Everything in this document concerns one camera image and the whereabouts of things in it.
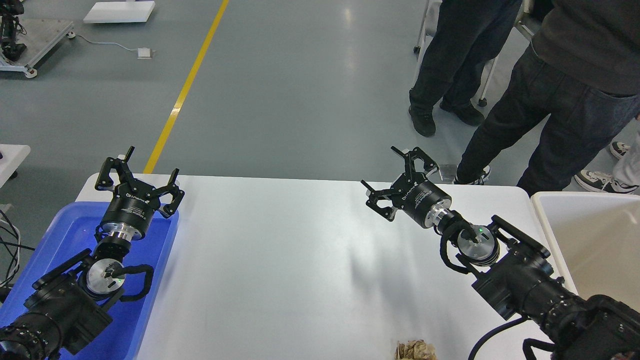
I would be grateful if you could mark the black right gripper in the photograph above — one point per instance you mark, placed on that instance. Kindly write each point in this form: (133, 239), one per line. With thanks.
(423, 201)

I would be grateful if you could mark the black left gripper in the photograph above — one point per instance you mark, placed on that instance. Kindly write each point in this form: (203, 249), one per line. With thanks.
(129, 210)

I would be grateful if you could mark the brown paper ball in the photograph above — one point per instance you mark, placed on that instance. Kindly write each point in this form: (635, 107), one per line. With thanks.
(415, 350)

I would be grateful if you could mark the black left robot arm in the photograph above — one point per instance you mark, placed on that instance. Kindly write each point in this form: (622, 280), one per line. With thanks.
(69, 307)

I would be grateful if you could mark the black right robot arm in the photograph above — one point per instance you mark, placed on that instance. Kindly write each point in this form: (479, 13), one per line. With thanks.
(512, 272)

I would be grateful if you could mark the metal floor plate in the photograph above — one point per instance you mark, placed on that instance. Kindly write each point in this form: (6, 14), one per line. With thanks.
(447, 172)

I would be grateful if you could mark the blue plastic bin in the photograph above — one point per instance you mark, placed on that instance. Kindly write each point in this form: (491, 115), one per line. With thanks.
(71, 231)

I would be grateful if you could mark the white side table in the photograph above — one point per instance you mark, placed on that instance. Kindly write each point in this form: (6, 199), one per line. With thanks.
(11, 158)

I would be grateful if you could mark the person in black trousers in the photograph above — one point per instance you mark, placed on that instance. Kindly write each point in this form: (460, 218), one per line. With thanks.
(469, 33)

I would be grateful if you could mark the white flat board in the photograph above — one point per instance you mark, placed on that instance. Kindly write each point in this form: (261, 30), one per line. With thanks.
(122, 11)

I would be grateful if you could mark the metal wheeled cart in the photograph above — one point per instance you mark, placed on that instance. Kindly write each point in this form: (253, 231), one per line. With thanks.
(24, 43)

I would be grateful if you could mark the beige plastic bin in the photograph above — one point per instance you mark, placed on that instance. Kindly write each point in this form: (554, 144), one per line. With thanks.
(595, 240)

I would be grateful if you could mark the person in dark jeans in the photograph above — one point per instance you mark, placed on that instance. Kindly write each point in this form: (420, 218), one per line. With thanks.
(580, 73)

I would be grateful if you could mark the person in sneakers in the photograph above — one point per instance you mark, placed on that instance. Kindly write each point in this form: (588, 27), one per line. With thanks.
(625, 176)

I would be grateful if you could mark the white power adapter with cable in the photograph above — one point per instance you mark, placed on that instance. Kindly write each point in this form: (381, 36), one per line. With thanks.
(141, 53)

